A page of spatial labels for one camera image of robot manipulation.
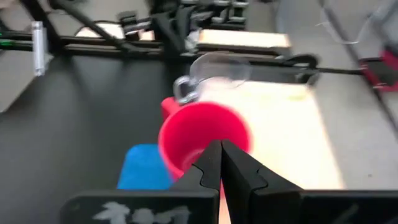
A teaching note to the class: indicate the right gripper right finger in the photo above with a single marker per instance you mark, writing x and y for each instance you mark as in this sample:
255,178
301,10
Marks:
311,208

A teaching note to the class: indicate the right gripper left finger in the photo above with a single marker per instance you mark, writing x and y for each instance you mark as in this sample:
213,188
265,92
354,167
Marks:
140,205

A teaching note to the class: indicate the red plastic mug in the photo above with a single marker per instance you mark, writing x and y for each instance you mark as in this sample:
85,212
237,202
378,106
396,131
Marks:
199,133

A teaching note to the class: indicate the clear plastic pitcher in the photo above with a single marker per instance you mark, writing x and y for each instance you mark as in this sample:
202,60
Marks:
217,71

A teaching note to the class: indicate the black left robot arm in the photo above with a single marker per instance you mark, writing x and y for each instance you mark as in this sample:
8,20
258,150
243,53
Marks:
174,28

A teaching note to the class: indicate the wooden shelf with black legs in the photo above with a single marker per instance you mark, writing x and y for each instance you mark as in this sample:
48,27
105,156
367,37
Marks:
280,130

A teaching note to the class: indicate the blue cloth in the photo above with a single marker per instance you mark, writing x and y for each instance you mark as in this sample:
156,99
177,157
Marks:
143,168

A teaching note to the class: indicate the black aluminium rig frame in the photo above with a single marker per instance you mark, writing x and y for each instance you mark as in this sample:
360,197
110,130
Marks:
93,46

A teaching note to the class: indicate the silver metal bracket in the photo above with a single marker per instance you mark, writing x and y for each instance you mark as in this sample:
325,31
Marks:
38,46

